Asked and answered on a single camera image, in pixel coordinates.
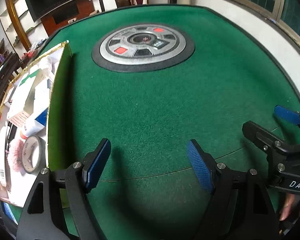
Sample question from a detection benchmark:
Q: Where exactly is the wooden wall shelf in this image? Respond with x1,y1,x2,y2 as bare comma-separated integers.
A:
4,0,32,52

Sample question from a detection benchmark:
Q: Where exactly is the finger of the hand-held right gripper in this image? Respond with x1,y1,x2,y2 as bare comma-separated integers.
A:
242,121,300,155
274,105,300,128

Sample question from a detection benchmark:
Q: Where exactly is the large white medicine box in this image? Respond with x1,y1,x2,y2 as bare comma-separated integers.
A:
6,74,38,120

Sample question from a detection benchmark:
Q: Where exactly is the long white blue box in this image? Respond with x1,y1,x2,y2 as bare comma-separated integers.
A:
34,79,53,128

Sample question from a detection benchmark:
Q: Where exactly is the brown tape roll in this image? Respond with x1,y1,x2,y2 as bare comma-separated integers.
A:
21,134,47,174

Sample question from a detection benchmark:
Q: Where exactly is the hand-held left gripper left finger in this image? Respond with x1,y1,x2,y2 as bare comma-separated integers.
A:
16,138,112,240

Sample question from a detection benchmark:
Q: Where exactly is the white gold-edged cardboard box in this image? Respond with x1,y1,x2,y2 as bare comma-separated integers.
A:
0,40,73,208

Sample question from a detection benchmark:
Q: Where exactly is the pink fluffy ball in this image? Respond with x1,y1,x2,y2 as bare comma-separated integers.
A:
5,140,28,172

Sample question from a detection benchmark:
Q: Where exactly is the round mahjong table control panel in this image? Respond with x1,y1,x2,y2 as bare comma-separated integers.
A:
92,24,195,73

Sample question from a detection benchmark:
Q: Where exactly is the red-brown television cabinet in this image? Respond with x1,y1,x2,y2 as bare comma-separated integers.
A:
41,0,95,37

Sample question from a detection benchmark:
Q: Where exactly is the white barcode box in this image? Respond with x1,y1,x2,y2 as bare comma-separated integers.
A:
0,126,10,188

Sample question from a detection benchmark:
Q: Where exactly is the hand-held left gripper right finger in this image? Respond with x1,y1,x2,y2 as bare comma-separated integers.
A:
186,139,282,240

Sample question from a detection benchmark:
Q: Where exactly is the person's right hand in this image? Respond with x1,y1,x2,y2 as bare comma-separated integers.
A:
279,194,300,222

